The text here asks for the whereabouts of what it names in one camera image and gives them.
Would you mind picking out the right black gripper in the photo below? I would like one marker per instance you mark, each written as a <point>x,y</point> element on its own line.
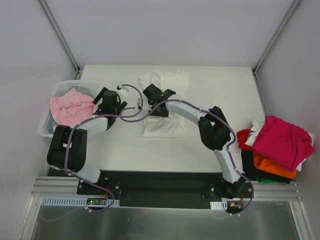
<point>157,107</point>

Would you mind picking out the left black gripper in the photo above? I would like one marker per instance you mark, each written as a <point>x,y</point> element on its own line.
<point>100,110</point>

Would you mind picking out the white floral t shirt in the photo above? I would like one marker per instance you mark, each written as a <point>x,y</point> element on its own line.
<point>173,125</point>

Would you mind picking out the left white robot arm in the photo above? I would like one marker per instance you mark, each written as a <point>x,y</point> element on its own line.
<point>68,147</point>

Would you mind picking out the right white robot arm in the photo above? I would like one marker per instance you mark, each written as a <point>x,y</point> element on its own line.
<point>215,133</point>

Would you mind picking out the pink t shirt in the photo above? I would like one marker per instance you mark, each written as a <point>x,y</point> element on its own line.
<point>70,110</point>

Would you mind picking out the white plastic laundry basket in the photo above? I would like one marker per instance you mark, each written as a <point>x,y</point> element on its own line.
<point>70,103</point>

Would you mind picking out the red t shirt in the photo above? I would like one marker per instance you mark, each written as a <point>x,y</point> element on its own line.
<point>242,137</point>

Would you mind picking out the white folded t shirt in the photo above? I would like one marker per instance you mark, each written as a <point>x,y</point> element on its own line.
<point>257,124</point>

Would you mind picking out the black t shirt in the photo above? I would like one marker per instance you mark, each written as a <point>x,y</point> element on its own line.
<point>251,172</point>

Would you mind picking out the orange t shirt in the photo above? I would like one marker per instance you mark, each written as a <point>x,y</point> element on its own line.
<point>269,166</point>

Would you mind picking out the magenta t shirt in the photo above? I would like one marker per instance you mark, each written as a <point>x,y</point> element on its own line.
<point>284,143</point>

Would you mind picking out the green t shirt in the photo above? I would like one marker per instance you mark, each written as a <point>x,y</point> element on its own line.
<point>264,180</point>

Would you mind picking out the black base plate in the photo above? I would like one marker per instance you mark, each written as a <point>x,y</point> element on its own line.
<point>178,190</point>

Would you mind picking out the left aluminium frame post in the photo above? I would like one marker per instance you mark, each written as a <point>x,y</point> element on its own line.
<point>59,34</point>

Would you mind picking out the aluminium frame post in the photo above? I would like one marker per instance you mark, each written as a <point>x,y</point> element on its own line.
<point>276,35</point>
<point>59,34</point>

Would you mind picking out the aluminium rail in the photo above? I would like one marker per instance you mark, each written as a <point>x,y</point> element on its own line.
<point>56,184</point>

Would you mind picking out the left white cable duct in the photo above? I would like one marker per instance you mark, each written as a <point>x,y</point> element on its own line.
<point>79,202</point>

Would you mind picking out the white cable duct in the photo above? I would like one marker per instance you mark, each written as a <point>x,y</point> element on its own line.
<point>218,205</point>
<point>79,202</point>

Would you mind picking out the right white cable duct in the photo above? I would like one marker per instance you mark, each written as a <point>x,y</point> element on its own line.
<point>218,205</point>

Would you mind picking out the right aluminium frame post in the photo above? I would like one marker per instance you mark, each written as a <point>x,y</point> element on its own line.
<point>276,35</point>

